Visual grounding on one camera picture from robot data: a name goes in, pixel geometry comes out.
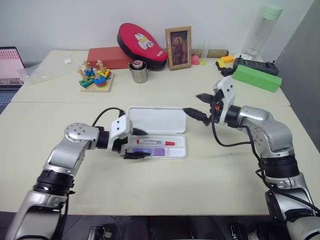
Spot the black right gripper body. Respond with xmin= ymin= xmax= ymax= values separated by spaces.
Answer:
xmin=208 ymin=88 xmax=225 ymax=124

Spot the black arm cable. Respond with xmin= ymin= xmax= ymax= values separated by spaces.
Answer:
xmin=90 ymin=107 xmax=126 ymax=129
xmin=210 ymin=119 xmax=270 ymax=187

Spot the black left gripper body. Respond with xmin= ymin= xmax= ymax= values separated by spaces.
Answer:
xmin=111 ymin=135 xmax=131 ymax=158

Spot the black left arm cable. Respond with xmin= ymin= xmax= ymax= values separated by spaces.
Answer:
xmin=90 ymin=107 xmax=126 ymax=129

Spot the green foam block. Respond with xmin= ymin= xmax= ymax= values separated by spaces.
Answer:
xmin=231 ymin=64 xmax=283 ymax=94

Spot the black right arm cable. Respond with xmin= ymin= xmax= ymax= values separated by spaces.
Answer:
xmin=210 ymin=119 xmax=270 ymax=187

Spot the clear bottle green cap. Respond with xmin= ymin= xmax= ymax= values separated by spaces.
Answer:
xmin=243 ymin=3 xmax=284 ymax=60

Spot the wooden shape stacking toy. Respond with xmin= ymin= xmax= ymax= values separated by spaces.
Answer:
xmin=76 ymin=59 xmax=116 ymax=94

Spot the black device under table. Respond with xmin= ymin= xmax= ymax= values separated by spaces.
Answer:
xmin=229 ymin=221 xmax=249 ymax=240
xmin=87 ymin=224 xmax=114 ymax=240

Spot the red black boxing pad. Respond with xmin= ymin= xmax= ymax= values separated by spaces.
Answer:
xmin=116 ymin=22 xmax=169 ymax=72

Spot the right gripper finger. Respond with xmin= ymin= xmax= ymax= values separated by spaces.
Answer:
xmin=182 ymin=107 xmax=213 ymax=127
xmin=195 ymin=92 xmax=215 ymax=104

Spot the red white marker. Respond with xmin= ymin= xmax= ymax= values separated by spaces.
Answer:
xmin=136 ymin=139 xmax=176 ymax=147

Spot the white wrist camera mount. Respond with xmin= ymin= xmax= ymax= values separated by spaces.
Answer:
xmin=212 ymin=74 xmax=237 ymax=126
xmin=105 ymin=115 xmax=134 ymax=153

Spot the white plastic pencil case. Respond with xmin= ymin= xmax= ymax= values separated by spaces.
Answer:
xmin=124 ymin=106 xmax=188 ymax=160

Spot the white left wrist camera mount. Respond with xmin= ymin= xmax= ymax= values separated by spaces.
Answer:
xmin=105 ymin=115 xmax=134 ymax=153

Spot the brown wooden stick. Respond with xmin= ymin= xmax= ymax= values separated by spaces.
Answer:
xmin=190 ymin=48 xmax=231 ymax=57

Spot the wooden picture frame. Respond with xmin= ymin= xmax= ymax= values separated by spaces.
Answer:
xmin=164 ymin=25 xmax=193 ymax=72

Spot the laptop with pink screen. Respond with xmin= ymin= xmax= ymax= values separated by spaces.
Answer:
xmin=0 ymin=46 xmax=26 ymax=114

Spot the clear plastic tube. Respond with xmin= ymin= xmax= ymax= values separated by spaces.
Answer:
xmin=199 ymin=40 xmax=211 ymax=66

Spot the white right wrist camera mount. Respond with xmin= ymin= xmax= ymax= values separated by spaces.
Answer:
xmin=212 ymin=74 xmax=237 ymax=126

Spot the purple eraser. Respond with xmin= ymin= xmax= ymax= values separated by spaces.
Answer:
xmin=127 ymin=147 xmax=169 ymax=157

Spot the black electronic device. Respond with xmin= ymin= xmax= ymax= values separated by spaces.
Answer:
xmin=233 ymin=55 xmax=280 ymax=76

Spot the clear plastic bag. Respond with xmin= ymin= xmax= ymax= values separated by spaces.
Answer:
xmin=16 ymin=50 xmax=79 ymax=86

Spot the steel cup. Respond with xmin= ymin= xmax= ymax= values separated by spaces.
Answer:
xmin=127 ymin=60 xmax=149 ymax=84

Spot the red rectangular block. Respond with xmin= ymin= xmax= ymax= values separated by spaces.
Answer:
xmin=87 ymin=46 xmax=134 ymax=70

